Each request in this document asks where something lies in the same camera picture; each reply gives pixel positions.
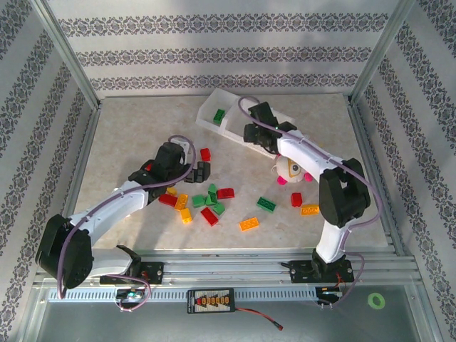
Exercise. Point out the long green lego brick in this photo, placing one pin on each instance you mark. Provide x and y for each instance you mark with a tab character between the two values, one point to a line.
267	204

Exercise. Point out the green tape roll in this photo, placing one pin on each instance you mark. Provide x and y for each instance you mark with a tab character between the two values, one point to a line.
370	301

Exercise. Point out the long orange lego brick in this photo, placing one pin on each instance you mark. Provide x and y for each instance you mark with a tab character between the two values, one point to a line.
309	210
249	224

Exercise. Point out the small electronics board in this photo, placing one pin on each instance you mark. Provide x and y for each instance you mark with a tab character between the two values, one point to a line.
329	291
130	294

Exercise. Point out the small yellow lego brick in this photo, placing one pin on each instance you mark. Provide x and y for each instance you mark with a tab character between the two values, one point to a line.
172	191

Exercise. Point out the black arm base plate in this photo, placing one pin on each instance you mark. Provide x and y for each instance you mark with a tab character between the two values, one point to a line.
299	270
156	270

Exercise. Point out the aluminium side rail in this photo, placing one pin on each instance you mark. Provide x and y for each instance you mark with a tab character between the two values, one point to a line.
374	167
81	160

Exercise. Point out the black power distribution board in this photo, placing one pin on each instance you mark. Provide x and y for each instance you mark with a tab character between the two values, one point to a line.
210	301

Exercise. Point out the aluminium frame post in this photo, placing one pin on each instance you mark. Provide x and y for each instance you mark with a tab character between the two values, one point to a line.
71	60
379	53

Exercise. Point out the white plush toy pink feet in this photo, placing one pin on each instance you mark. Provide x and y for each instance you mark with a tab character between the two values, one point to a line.
292	171

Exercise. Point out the long aluminium mounting rail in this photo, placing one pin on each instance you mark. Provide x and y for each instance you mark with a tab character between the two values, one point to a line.
221	267

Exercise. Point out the long red lego brick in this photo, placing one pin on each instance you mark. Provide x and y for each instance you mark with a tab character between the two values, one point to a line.
209	216

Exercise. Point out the green sloped lego brick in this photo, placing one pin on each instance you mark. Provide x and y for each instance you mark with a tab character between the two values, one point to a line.
212	189

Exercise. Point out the yellow orange lego brick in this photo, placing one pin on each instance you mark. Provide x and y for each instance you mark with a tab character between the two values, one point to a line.
186	216

